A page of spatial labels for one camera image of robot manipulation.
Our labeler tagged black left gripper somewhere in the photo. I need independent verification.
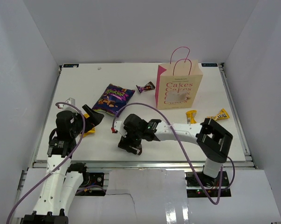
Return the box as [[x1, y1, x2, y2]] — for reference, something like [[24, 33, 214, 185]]
[[70, 104, 103, 137]]

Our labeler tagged brown chocolate bar wrapper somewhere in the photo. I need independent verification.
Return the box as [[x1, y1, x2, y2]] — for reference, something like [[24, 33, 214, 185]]
[[118, 142, 142, 155]]

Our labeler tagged small brown candy packet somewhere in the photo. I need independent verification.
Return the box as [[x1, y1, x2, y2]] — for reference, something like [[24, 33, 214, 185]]
[[136, 82, 155, 93]]

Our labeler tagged yellow snack packet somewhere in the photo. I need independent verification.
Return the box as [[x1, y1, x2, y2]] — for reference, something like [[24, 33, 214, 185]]
[[185, 110, 197, 124]]

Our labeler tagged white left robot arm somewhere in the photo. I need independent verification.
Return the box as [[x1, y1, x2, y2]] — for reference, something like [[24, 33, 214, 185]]
[[21, 103, 104, 224]]

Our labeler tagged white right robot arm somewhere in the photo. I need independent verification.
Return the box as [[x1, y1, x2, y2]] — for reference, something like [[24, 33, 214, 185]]
[[112, 114, 233, 186]]

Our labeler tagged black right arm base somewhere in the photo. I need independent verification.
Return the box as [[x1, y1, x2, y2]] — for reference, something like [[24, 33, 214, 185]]
[[181, 171, 232, 198]]

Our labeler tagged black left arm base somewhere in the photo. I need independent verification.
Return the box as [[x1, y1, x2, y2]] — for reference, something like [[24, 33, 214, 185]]
[[76, 172, 105, 196]]

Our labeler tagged purple snack bag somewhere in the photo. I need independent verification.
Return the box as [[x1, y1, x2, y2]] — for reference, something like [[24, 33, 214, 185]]
[[92, 84, 135, 116]]

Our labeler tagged yellow M&M packet left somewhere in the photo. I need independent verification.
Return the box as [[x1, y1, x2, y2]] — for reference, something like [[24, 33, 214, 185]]
[[83, 113, 96, 137]]

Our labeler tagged yellow m&m packet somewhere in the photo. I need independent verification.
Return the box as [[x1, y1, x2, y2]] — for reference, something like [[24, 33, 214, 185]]
[[83, 113, 96, 137], [207, 108, 230, 121]]

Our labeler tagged blue label left corner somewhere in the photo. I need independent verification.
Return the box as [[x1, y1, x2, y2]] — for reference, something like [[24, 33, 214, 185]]
[[63, 63, 79, 68]]

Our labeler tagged blue label corner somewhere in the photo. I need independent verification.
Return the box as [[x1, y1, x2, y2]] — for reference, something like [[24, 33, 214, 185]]
[[201, 63, 218, 67], [63, 63, 79, 68]]

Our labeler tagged yellow M&M packet right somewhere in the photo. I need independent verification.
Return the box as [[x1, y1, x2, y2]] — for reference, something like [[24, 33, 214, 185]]
[[207, 108, 230, 121]]

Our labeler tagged blue label right corner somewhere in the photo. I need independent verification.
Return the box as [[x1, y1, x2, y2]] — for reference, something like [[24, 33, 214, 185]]
[[201, 63, 218, 67]]

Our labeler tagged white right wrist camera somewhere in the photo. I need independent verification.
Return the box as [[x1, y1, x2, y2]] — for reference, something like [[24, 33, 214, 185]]
[[111, 121, 127, 138]]

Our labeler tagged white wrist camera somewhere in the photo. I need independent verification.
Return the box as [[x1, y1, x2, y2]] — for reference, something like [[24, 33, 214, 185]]
[[57, 98, 75, 109], [111, 121, 127, 138]]

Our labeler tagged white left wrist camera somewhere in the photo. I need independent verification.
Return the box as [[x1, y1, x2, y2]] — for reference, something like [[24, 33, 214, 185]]
[[57, 98, 75, 109]]

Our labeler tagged paper bag with pink handles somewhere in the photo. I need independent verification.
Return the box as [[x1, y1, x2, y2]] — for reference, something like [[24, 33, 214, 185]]
[[155, 47, 203, 110]]

